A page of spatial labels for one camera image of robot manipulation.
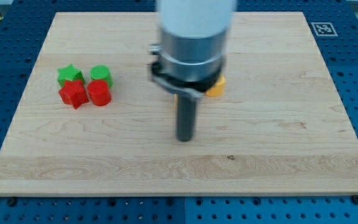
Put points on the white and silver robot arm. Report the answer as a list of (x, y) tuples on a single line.
[(190, 48)]

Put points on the yellow hexagon block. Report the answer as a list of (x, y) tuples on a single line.
[(218, 88)]

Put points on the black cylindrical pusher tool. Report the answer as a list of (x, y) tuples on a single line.
[(186, 114)]

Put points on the red cylinder block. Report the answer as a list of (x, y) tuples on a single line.
[(99, 92)]

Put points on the wooden board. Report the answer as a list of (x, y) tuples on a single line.
[(92, 123)]

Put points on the green cylinder block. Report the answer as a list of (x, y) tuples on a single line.
[(102, 72)]

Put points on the red star block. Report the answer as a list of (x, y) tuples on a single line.
[(73, 93)]

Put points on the green star block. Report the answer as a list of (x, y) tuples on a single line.
[(69, 73)]

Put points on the white fiducial marker tag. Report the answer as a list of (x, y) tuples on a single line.
[(324, 29)]

